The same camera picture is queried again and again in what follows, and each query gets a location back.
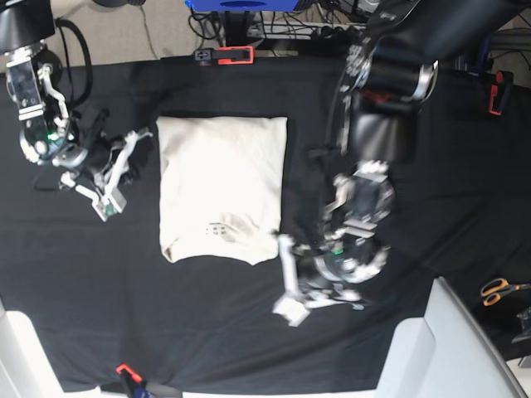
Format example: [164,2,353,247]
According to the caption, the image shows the blue box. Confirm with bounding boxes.
[184,0,298,12]

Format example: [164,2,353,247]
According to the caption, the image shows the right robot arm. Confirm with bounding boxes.
[1,1,152,221]

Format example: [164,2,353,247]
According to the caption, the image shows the orange black clamp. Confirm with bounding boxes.
[488,70,514,116]
[193,46,255,66]

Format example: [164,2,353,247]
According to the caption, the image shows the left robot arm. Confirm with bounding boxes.
[273,1,529,328]

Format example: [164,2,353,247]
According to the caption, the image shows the orange black clamp top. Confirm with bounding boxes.
[193,46,255,66]

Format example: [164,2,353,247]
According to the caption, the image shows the orange black clamp right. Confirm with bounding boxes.
[488,70,514,116]

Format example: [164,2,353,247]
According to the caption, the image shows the orange handled scissors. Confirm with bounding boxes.
[480,278,530,307]

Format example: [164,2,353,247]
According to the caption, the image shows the orange clamp bottom edge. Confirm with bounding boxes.
[115,363,143,383]

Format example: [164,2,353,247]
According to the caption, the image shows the white T-shirt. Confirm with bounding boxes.
[157,116,287,265]

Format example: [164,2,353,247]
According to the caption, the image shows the white power strip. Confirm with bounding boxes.
[246,20,365,40]

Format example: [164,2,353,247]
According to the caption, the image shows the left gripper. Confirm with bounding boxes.
[272,234,365,327]

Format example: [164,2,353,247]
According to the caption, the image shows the white frame left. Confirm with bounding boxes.
[1,307,102,397]

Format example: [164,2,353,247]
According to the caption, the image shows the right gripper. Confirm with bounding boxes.
[60,129,153,222]

